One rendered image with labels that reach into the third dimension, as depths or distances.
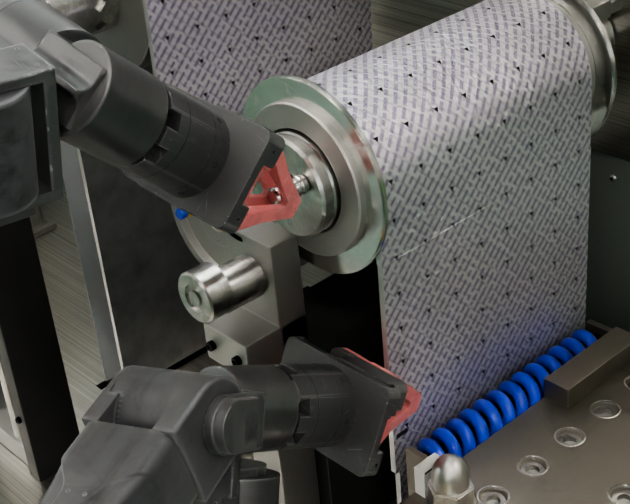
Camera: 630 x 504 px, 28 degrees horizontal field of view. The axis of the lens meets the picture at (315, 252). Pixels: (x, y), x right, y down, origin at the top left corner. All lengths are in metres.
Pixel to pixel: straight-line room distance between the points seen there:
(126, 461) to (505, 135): 0.39
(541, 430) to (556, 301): 0.12
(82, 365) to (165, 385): 0.61
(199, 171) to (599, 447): 0.39
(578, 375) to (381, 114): 0.29
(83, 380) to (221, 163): 0.61
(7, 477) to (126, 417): 0.49
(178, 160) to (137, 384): 0.13
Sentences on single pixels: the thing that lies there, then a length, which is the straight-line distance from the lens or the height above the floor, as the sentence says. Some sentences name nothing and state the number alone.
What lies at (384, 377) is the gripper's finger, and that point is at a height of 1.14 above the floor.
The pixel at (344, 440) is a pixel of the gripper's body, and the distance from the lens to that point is 0.87.
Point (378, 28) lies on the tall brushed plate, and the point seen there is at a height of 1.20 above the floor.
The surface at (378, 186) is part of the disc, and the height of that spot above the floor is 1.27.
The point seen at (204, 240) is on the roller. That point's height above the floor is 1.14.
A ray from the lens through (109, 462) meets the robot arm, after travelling 0.71.
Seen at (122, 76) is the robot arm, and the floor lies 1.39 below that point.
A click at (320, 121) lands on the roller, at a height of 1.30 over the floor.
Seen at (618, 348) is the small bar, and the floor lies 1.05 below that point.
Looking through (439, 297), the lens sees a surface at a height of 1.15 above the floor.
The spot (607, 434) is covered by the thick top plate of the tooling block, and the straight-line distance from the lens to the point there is 0.98.
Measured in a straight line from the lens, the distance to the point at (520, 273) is 0.99.
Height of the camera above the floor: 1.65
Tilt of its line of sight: 30 degrees down
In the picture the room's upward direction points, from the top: 6 degrees counter-clockwise
